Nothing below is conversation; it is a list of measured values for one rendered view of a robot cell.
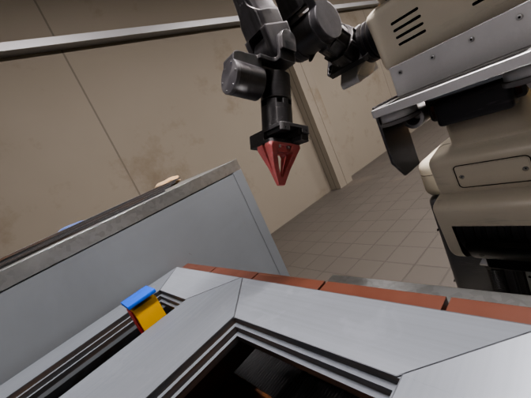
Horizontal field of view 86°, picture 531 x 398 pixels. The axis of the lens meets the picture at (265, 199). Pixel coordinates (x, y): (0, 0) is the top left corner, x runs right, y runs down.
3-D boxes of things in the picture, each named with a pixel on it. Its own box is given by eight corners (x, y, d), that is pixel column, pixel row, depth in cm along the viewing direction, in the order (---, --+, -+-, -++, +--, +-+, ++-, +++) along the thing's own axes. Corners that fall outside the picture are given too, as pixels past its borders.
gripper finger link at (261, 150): (282, 181, 46) (279, 124, 47) (257, 186, 52) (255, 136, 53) (313, 182, 50) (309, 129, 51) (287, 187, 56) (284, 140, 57)
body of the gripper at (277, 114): (281, 131, 47) (278, 88, 47) (248, 146, 55) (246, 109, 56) (310, 136, 50) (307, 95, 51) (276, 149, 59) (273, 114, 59)
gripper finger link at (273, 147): (273, 183, 48) (270, 129, 49) (250, 188, 54) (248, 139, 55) (303, 184, 52) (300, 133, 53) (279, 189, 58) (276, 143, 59)
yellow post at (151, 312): (177, 385, 61) (133, 311, 57) (168, 377, 65) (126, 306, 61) (196, 366, 64) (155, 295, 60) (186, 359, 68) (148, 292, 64)
